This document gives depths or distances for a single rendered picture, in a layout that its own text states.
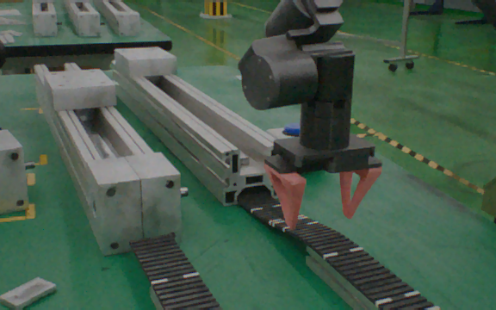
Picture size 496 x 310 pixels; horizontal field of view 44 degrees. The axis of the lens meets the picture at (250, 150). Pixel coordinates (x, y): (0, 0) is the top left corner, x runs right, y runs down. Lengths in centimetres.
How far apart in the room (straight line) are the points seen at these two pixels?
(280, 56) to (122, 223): 29
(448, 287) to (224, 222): 31
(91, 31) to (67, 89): 164
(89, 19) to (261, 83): 217
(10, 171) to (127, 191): 22
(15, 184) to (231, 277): 36
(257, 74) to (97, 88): 55
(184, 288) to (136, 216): 16
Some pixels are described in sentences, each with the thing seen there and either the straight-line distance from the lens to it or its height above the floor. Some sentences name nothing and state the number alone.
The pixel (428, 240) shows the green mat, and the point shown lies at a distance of 83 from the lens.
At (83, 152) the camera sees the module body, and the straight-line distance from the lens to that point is 88.
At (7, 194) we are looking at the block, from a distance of 92.
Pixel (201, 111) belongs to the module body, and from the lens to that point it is 117.
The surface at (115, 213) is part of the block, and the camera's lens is 75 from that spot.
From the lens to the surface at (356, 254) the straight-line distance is 70.
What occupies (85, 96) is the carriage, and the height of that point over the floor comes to 89.
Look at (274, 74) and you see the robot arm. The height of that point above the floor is 102.
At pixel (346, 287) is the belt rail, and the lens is 67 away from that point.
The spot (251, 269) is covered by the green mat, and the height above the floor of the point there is 78.
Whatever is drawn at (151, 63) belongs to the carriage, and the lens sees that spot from 140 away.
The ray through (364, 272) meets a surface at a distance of 67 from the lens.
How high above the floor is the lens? 114
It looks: 18 degrees down
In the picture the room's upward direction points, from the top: 1 degrees clockwise
